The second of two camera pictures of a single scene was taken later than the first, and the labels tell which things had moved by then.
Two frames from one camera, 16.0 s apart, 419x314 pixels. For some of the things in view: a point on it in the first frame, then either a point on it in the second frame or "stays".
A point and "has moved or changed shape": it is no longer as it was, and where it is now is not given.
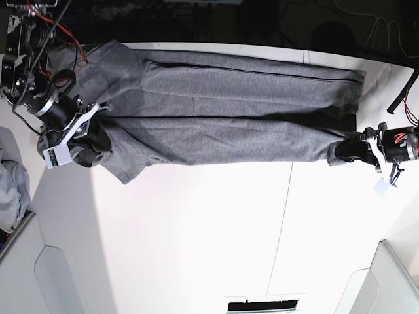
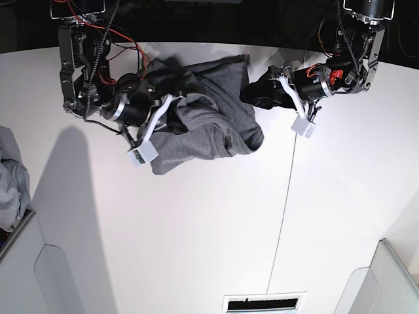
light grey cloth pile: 15,184 stays
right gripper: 397,144 → 312,83
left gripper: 66,114 → 134,104
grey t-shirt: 178,108 has moved or changed shape
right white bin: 384,288 stays
